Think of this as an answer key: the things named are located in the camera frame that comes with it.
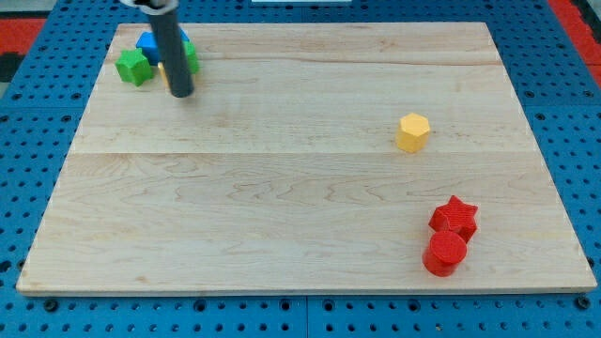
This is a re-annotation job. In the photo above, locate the yellow hexagon block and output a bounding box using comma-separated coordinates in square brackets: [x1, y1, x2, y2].
[395, 113, 430, 153]

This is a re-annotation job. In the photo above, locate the red star block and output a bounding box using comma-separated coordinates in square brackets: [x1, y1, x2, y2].
[428, 195, 478, 242]

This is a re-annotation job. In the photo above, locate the green star block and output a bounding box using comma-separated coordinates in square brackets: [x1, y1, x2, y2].
[116, 48, 154, 86]

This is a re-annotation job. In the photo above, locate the wooden board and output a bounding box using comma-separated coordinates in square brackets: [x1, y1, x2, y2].
[16, 22, 596, 297]

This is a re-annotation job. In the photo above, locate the green block behind rod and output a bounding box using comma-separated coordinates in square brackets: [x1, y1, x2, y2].
[183, 41, 200, 74]

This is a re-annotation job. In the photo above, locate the red cylinder block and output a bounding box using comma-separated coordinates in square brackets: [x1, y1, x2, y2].
[422, 230, 468, 277]

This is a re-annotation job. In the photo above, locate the yellow block behind rod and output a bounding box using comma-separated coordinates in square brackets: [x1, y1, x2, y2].
[157, 62, 170, 89]

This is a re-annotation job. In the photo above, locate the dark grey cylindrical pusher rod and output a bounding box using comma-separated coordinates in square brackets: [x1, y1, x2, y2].
[148, 1, 194, 99]

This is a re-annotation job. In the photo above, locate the blue block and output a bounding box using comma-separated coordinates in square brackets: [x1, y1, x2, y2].
[135, 31, 177, 66]

